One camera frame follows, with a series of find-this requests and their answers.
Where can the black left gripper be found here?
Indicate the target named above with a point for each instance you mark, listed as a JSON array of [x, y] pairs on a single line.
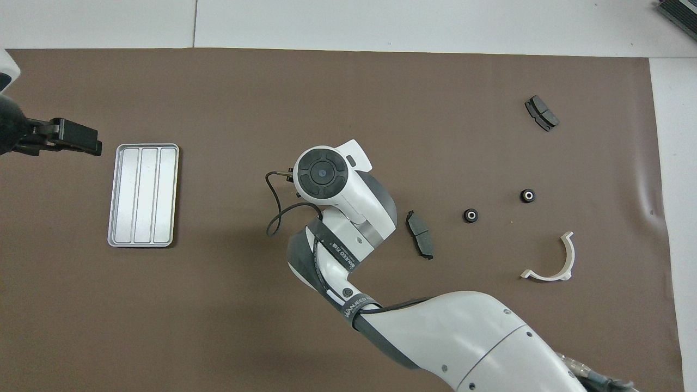
[[13, 133]]

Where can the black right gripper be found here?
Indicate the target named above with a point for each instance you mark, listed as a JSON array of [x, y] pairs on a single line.
[[292, 175]]

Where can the black bearing gear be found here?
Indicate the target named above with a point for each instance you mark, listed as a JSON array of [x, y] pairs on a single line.
[[470, 216], [527, 196]]

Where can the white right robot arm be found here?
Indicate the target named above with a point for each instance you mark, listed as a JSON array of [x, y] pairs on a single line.
[[463, 337]]

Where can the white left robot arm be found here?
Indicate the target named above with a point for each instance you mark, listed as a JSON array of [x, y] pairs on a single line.
[[6, 68]]

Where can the silver metal tray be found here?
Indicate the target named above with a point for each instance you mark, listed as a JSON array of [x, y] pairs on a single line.
[[142, 196]]

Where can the long dark brake pad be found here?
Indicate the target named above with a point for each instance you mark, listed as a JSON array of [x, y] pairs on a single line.
[[420, 235]]

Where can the brown table mat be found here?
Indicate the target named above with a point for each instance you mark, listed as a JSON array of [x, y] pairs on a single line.
[[163, 326]]

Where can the short dark brake pad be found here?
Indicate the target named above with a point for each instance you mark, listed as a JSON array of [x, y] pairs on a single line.
[[542, 113]]

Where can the dark ribbed panel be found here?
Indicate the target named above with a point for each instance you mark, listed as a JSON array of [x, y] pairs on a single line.
[[680, 11]]

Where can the white curved plastic bracket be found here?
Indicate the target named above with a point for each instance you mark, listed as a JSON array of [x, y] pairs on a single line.
[[570, 261]]

